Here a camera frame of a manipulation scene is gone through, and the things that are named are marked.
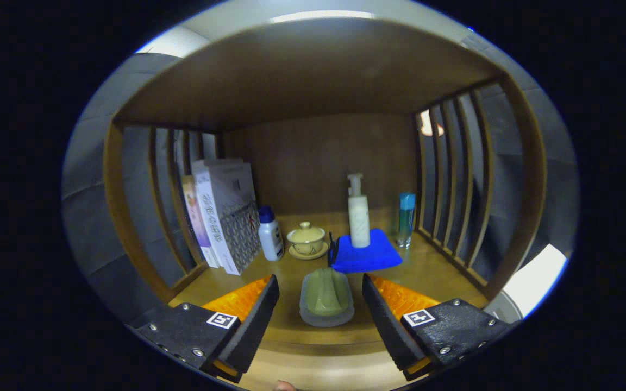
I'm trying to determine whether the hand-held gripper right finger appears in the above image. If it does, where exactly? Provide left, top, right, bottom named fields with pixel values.
left=362, top=273, right=515, bottom=381

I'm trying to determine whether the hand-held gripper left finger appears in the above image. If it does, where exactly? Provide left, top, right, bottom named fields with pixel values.
left=126, top=274, right=281, bottom=383

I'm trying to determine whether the green soap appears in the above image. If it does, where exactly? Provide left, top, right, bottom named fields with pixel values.
left=299, top=267, right=355, bottom=327

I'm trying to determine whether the wooden countertop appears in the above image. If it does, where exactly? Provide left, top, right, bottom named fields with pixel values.
left=169, top=209, right=490, bottom=391

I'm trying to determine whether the white drawer unit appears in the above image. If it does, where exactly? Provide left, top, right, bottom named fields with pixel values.
left=484, top=243, right=569, bottom=324

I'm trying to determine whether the wooden cabinet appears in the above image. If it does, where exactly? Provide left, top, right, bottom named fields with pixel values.
left=104, top=16, right=547, bottom=391

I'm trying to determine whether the blue folded cloth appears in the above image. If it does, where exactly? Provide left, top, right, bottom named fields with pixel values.
left=328, top=228, right=403, bottom=274

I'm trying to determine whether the white bottle blue cap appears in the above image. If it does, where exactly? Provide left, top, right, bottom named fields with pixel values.
left=258, top=205, right=285, bottom=262

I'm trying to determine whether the yellow lidded teacup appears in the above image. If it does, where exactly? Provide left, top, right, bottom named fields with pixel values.
left=286, top=221, right=329, bottom=260

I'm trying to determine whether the patterned white book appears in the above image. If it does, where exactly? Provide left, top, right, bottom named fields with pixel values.
left=195, top=162, right=263, bottom=276

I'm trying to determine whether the clear bottle blue cap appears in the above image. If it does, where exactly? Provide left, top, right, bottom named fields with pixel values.
left=396, top=192, right=416, bottom=249

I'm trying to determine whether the white pump bottle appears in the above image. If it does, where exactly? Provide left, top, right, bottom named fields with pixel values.
left=347, top=173, right=371, bottom=249

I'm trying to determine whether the pink book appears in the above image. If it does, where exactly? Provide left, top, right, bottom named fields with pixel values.
left=181, top=175, right=220, bottom=268

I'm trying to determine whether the large ceiling light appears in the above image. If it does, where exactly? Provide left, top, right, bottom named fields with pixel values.
left=270, top=10, right=376, bottom=23

